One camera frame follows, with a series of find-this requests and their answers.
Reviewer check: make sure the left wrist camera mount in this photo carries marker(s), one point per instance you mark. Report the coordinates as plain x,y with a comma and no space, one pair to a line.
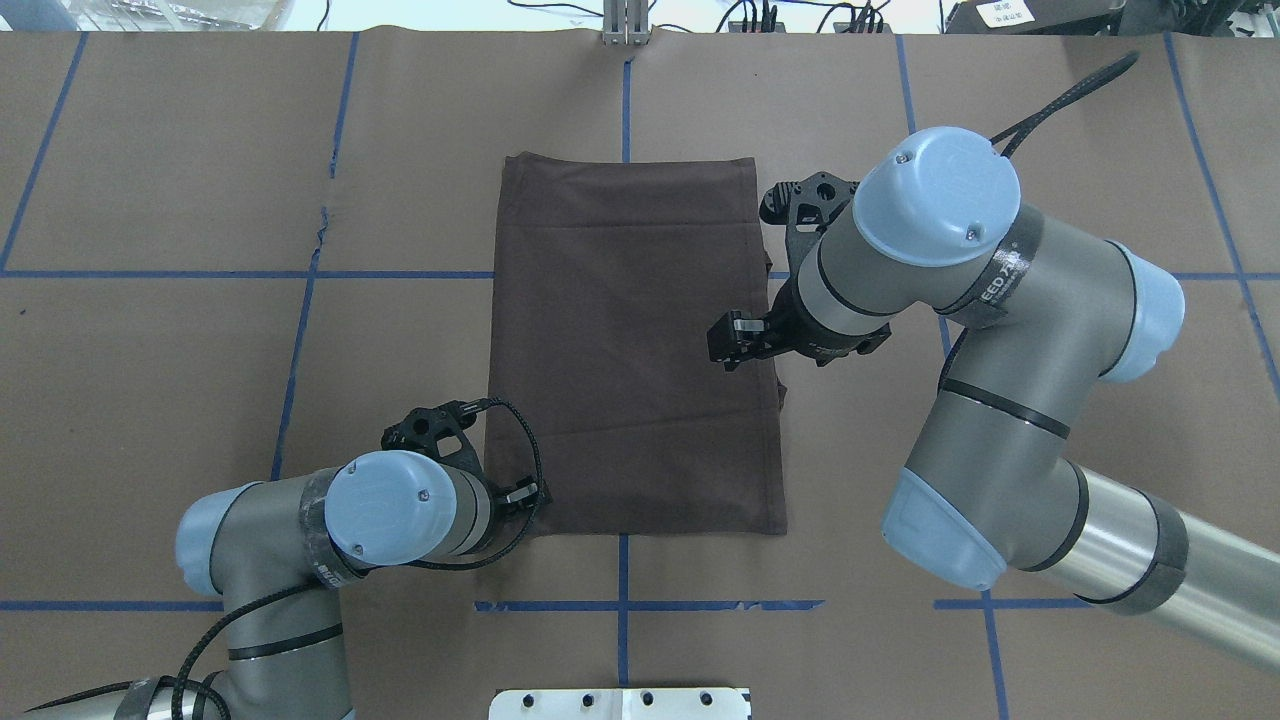
439,433

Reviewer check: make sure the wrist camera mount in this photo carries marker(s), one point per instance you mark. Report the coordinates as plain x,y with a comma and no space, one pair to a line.
805,208
439,433

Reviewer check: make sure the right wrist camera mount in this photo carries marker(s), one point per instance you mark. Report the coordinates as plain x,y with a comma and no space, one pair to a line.
805,208

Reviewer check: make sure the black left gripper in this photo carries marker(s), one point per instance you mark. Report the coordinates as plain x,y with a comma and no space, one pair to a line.
503,496

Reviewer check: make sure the brown t-shirt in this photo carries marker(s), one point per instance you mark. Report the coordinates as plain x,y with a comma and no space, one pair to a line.
607,278

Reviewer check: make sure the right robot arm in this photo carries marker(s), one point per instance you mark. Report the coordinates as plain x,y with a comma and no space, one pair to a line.
1046,313

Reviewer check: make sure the aluminium post foot bracket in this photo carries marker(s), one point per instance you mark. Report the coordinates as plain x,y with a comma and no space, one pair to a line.
626,23

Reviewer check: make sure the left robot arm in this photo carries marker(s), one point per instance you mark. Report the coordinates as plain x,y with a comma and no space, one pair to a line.
277,554

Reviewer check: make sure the white pedestal column base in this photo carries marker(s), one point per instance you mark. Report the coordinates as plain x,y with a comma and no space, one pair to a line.
623,703

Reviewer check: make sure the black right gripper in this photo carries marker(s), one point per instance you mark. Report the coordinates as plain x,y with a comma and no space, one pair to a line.
797,331

